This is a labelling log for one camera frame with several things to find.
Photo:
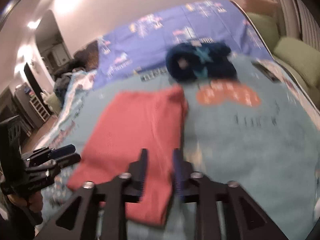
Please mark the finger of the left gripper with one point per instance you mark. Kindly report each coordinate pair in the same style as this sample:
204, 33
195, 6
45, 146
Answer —
64, 150
65, 160

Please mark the person's left hand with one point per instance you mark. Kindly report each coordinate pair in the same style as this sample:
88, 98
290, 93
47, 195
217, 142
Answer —
26, 208

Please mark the far green pillow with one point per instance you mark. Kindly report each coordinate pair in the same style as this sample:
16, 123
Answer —
267, 28

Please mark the coral pink knit sweater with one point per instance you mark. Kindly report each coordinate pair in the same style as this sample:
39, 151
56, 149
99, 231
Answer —
131, 122

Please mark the beige pink pillow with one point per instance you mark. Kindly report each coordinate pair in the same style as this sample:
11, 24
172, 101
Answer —
261, 7

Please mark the purple tree print sheet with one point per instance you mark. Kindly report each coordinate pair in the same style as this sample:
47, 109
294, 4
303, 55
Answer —
142, 44

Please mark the green cushion at left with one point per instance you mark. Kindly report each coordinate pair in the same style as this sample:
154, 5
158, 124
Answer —
53, 103

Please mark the near green pillow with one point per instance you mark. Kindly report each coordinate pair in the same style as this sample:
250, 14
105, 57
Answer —
301, 57

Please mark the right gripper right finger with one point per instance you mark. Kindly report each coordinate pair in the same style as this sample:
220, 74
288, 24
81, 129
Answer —
221, 209

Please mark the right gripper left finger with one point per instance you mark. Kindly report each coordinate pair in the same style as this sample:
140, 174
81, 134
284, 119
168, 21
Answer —
77, 218

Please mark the dark brown headboard blanket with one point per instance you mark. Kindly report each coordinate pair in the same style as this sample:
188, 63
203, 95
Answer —
88, 55

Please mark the navy star fleece garment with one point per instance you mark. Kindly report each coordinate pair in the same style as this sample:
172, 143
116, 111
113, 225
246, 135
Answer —
188, 62

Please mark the white shelf rack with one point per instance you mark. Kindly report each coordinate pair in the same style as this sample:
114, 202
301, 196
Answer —
39, 108

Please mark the dark clothes pile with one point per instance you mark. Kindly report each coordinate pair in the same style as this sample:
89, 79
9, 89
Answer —
63, 78

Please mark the green pillow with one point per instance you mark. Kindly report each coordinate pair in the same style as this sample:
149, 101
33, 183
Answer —
267, 28
301, 57

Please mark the teal patterned bed quilt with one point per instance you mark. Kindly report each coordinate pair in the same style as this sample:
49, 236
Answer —
272, 150

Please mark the grey pleated curtain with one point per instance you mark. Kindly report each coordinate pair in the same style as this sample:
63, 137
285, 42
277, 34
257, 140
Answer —
295, 20

